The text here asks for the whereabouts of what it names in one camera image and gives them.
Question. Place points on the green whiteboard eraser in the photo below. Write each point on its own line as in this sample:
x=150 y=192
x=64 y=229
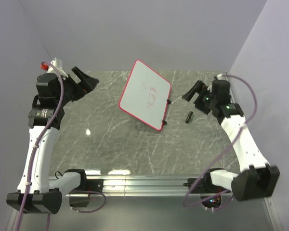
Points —
x=189 y=117

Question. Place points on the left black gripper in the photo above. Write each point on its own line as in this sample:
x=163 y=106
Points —
x=85 y=85

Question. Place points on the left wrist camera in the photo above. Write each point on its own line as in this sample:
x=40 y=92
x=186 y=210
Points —
x=57 y=63

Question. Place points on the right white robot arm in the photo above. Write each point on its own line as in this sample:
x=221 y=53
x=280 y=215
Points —
x=257 y=178

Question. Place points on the pink framed whiteboard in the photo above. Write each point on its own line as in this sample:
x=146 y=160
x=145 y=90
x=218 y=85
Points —
x=145 y=96

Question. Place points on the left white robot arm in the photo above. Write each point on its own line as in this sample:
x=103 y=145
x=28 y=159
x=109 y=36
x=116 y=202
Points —
x=35 y=194

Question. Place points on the aluminium mounting rail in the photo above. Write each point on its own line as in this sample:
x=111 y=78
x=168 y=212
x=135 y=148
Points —
x=152 y=185

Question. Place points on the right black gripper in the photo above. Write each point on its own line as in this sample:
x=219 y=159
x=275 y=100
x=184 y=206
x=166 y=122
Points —
x=196 y=88

